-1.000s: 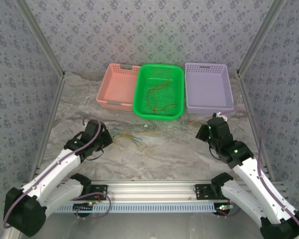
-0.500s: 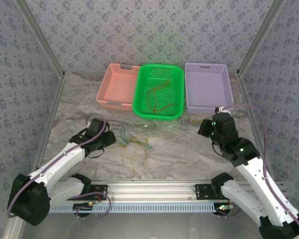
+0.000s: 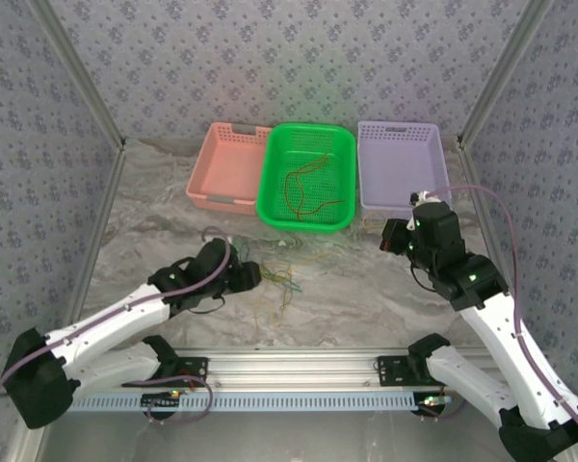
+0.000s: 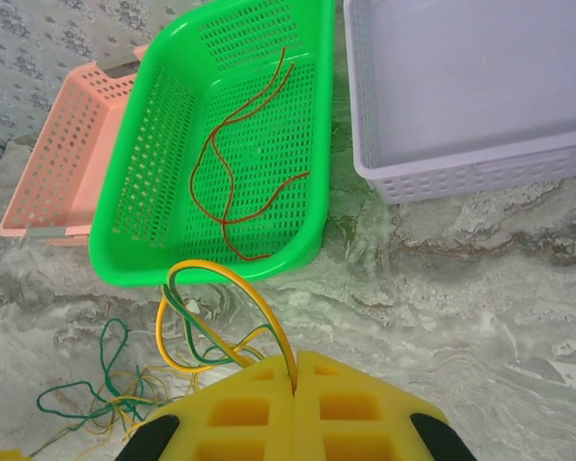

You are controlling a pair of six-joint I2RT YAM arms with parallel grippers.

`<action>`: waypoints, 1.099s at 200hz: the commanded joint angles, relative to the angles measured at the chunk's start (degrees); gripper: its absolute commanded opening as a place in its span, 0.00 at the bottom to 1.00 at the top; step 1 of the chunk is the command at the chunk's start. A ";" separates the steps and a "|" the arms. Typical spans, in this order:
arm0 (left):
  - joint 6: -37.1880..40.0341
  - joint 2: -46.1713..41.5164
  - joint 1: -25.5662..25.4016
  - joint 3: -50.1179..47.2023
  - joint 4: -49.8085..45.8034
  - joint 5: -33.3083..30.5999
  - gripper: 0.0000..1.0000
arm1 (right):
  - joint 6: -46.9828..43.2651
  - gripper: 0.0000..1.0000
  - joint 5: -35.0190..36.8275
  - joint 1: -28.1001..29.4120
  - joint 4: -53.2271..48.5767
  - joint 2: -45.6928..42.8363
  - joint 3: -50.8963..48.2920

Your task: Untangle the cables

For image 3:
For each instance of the pink perforated plastic basket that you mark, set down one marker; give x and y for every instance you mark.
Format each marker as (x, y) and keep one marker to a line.
(226, 163)

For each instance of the aluminium frame post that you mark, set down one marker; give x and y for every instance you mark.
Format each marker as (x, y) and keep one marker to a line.
(87, 82)
(500, 72)

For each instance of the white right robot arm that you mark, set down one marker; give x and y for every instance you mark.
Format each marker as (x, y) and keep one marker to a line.
(501, 346)

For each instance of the small circuit board with LED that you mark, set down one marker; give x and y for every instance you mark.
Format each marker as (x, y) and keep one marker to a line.
(161, 400)
(433, 402)

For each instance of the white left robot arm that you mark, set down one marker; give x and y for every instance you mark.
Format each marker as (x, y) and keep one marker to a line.
(111, 317)

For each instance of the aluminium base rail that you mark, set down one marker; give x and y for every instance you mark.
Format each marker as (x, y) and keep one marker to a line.
(289, 366)

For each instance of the purple perforated plastic basket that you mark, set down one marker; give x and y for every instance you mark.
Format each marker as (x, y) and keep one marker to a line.
(400, 163)

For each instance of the aluminium frame side bar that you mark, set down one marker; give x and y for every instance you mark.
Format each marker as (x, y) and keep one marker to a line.
(477, 183)
(101, 212)

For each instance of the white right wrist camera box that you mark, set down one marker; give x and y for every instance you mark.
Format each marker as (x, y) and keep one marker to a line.
(426, 196)

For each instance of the green mesh plastic basket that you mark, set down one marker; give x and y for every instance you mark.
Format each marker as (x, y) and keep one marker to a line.
(274, 202)

